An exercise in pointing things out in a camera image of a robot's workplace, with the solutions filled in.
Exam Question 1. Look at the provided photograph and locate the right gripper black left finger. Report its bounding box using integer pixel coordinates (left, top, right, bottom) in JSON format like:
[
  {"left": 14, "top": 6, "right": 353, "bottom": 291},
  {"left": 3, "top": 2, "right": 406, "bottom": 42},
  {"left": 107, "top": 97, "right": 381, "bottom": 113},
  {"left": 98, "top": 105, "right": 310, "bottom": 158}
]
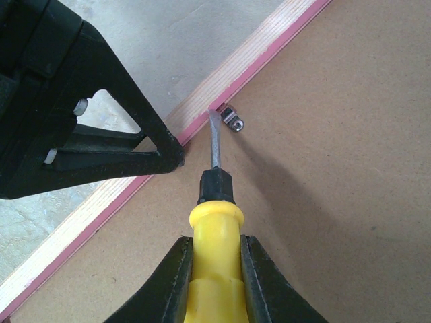
[{"left": 106, "top": 236, "right": 193, "bottom": 322}]

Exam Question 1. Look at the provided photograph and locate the metal frame retaining clip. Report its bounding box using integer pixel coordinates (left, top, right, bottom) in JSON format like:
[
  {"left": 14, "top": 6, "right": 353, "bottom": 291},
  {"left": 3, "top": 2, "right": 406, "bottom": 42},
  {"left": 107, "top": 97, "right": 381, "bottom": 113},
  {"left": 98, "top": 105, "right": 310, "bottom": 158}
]
[{"left": 220, "top": 104, "right": 244, "bottom": 133}]

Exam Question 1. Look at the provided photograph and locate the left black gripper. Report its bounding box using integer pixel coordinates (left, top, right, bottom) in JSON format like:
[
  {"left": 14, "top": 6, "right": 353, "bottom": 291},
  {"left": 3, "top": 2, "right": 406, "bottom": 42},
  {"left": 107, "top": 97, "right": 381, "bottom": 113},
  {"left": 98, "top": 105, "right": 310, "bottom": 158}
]
[{"left": 1, "top": 1, "right": 82, "bottom": 199}]

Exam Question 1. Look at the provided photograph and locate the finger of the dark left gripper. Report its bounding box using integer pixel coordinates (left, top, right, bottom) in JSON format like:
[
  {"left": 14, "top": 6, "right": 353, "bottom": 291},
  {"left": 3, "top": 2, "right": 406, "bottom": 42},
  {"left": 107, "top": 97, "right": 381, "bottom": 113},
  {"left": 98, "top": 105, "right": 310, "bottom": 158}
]
[{"left": 40, "top": 22, "right": 184, "bottom": 192}]

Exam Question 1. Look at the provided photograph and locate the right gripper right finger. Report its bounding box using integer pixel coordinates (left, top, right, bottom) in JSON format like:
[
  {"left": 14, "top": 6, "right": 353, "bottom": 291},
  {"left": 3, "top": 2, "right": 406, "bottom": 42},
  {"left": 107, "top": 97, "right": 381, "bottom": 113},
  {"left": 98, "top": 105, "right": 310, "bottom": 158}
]
[{"left": 240, "top": 235, "right": 327, "bottom": 322}]

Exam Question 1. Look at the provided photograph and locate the pink picture frame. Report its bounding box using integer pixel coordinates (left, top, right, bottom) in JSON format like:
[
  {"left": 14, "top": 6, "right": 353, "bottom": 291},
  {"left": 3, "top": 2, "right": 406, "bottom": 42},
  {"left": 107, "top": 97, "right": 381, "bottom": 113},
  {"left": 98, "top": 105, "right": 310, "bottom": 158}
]
[{"left": 11, "top": 1, "right": 430, "bottom": 322}]

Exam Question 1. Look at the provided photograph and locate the yellow handled screwdriver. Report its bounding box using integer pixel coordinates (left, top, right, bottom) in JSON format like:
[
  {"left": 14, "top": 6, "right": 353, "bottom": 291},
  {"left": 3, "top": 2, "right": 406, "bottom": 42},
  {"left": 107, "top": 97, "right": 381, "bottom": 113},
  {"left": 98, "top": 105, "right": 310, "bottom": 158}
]
[{"left": 185, "top": 110, "right": 248, "bottom": 322}]

